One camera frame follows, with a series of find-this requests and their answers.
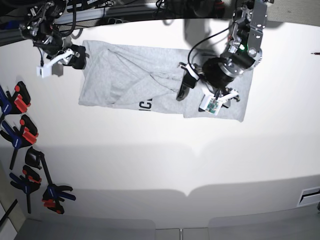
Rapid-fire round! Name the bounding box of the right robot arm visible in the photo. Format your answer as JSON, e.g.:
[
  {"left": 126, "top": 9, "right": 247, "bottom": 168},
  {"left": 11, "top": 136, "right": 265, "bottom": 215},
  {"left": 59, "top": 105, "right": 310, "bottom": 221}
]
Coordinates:
[{"left": 19, "top": 0, "right": 86, "bottom": 73}]

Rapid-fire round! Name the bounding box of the grey T-shirt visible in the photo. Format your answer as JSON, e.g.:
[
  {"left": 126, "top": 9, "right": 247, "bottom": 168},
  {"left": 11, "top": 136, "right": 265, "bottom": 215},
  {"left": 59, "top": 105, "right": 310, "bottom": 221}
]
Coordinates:
[{"left": 78, "top": 39, "right": 254, "bottom": 123}]

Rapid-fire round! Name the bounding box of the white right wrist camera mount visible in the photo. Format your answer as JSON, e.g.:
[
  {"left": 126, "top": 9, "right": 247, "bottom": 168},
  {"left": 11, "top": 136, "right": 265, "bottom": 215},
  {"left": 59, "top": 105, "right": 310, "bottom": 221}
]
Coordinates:
[{"left": 36, "top": 48, "right": 76, "bottom": 78}]

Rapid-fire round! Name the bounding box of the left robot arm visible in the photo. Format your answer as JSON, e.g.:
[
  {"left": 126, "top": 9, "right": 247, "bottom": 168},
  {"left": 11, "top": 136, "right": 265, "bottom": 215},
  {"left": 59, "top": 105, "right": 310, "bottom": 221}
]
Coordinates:
[{"left": 176, "top": 0, "right": 268, "bottom": 101}]

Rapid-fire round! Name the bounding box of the bottom blue red clamp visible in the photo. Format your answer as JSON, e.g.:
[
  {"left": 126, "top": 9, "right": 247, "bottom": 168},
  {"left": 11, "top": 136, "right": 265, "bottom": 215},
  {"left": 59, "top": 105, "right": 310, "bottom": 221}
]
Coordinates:
[{"left": 42, "top": 184, "right": 76, "bottom": 215}]

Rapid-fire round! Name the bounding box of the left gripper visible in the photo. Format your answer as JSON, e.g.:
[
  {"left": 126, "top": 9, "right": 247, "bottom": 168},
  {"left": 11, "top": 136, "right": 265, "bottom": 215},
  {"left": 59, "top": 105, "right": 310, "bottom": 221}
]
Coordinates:
[{"left": 176, "top": 57, "right": 236, "bottom": 101}]

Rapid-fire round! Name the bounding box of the lower left blue red clamp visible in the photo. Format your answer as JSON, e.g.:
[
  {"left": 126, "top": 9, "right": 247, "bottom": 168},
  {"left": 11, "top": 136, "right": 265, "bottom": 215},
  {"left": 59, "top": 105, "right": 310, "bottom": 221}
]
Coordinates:
[{"left": 9, "top": 165, "right": 42, "bottom": 214}]

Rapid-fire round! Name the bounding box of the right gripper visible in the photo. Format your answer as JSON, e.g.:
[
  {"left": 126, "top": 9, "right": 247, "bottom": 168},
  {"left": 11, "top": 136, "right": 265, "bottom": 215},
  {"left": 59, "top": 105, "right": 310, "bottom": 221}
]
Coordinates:
[{"left": 43, "top": 44, "right": 87, "bottom": 70}]

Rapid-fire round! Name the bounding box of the aluminium frame rail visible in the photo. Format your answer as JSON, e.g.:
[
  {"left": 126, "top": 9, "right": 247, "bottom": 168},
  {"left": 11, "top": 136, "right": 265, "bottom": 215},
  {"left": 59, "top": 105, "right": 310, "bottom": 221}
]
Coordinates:
[{"left": 0, "top": 6, "right": 125, "bottom": 47}]

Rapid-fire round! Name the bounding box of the blue red bar clamp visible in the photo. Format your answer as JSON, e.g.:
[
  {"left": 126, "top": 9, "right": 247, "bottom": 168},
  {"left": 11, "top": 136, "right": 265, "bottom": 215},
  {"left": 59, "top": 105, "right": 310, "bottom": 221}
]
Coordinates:
[
  {"left": 0, "top": 81, "right": 31, "bottom": 122},
  {"left": 0, "top": 114, "right": 39, "bottom": 170}
]

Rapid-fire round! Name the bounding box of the black long bar clamp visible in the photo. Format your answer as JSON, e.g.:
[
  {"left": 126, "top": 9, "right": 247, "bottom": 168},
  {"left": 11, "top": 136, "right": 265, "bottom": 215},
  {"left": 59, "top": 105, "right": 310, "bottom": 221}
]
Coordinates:
[{"left": 25, "top": 147, "right": 53, "bottom": 185}]

